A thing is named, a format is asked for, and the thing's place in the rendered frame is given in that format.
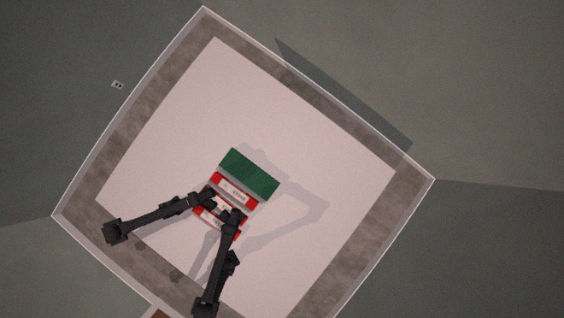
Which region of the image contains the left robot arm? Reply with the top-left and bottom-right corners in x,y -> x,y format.
101,188 -> 218,246

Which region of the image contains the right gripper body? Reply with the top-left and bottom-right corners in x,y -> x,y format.
238,213 -> 246,225

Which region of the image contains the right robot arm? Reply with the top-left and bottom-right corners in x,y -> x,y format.
191,208 -> 241,318

